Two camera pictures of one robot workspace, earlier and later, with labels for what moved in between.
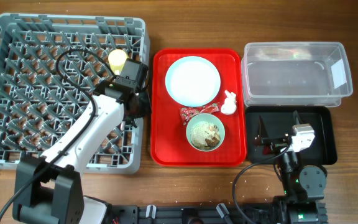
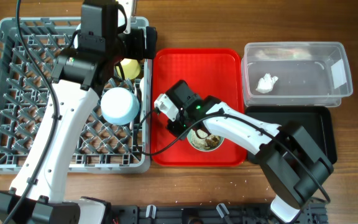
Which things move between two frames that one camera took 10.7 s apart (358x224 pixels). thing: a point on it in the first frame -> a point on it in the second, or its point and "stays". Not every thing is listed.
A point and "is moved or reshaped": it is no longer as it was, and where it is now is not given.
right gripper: x=263 y=139 -> x=173 y=127
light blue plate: x=192 y=81 -> x=76 y=40
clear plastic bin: x=294 y=74 stays
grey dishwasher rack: x=38 y=73 stays
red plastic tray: x=169 y=144 stays
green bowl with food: x=205 y=132 stays
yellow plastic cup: x=117 y=58 is moved or reshaped
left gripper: x=146 y=99 -> x=138 y=51
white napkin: x=229 y=105 -> x=265 y=84
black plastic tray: x=278 y=122 stays
